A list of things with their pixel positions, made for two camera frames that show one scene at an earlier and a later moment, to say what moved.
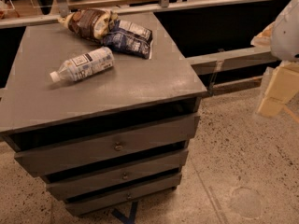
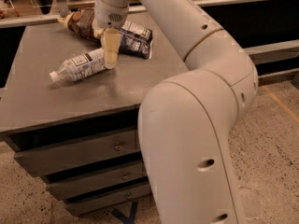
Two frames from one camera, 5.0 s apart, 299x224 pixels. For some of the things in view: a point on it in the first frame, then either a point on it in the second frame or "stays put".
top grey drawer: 106,147 stays put
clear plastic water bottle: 88,63 stays put
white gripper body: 287,35 → 109,16
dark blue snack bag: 129,38 stays put
